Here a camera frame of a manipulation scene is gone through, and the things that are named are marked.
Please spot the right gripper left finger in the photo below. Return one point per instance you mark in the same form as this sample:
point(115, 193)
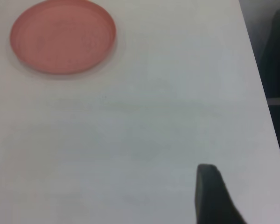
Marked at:
point(212, 200)

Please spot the pink round plate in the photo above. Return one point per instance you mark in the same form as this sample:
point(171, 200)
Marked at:
point(60, 39)

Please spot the dark blurred background object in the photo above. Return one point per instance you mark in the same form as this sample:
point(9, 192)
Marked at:
point(277, 58)

